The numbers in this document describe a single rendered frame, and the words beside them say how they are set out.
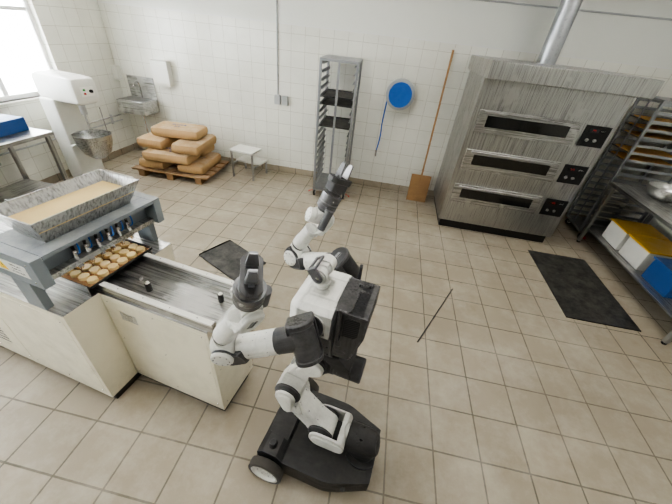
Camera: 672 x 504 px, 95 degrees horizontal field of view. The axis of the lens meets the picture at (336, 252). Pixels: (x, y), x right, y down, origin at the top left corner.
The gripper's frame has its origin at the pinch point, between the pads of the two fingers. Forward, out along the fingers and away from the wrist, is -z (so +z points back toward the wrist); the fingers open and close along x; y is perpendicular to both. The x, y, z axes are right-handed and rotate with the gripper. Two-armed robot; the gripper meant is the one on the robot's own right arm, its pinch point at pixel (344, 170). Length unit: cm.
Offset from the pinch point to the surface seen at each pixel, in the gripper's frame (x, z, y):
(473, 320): -208, 85, -52
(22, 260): 86, 95, 65
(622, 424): -203, 71, -171
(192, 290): 19, 101, 43
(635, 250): -389, -42, -111
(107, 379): 47, 178, 52
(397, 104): -289, -58, 212
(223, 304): 11, 95, 23
